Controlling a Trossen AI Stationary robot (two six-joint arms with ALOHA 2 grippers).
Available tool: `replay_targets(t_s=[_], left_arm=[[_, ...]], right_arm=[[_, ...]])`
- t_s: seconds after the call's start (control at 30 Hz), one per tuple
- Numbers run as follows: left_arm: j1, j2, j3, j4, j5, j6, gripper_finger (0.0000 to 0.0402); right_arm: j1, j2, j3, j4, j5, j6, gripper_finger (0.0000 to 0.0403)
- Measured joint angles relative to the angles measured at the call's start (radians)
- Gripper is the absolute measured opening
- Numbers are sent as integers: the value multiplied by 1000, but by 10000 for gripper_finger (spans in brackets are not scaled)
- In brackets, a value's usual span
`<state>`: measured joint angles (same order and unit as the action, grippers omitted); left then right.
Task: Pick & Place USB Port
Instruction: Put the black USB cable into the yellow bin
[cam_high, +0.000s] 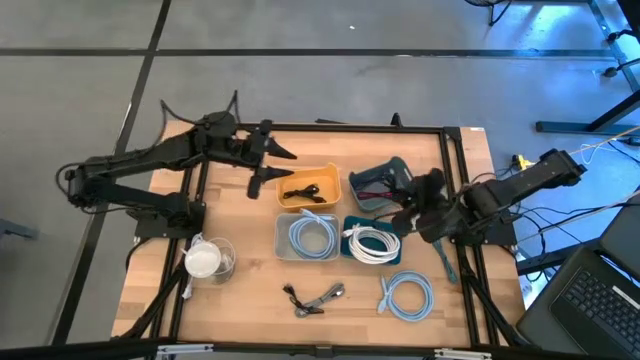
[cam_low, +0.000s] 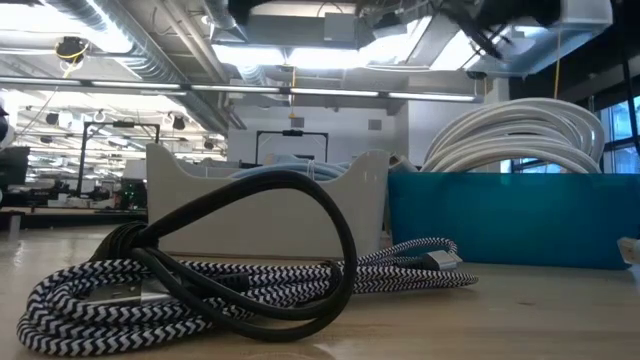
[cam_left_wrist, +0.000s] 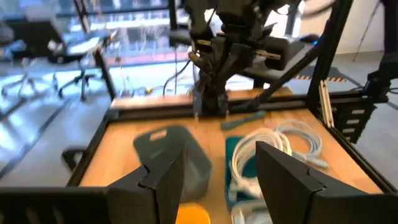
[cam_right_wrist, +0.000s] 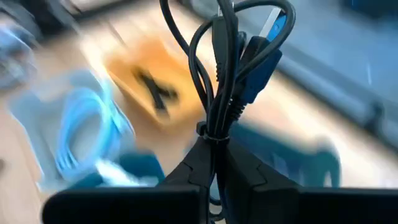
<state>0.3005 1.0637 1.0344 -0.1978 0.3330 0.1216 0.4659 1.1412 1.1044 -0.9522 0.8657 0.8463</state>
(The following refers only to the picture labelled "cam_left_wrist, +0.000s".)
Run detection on dark grey plastic bin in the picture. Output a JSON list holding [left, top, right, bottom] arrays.
[[132, 125, 213, 203]]

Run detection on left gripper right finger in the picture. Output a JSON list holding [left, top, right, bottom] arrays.
[[256, 141, 369, 224]]

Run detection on white cable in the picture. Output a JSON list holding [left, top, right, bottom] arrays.
[[229, 133, 292, 200], [234, 127, 295, 175]]

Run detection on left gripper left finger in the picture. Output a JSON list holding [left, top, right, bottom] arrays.
[[107, 140, 188, 224]]

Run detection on black office chair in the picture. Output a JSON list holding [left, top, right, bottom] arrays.
[[46, 29, 109, 102]]

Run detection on black equipment stand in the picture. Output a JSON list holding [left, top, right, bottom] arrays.
[[334, 0, 398, 144]]

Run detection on black aluminium table frame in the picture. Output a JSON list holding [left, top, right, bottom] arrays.
[[60, 0, 398, 194]]

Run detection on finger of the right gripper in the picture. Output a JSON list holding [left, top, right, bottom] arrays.
[[232, 43, 253, 72], [214, 43, 233, 79]]

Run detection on teal braided cable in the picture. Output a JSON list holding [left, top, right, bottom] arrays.
[[220, 110, 267, 131]]

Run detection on teal plastic bin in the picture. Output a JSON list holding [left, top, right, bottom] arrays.
[[224, 136, 280, 212]]

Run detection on yellow plastic bin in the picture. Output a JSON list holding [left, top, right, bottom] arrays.
[[175, 202, 212, 224]]

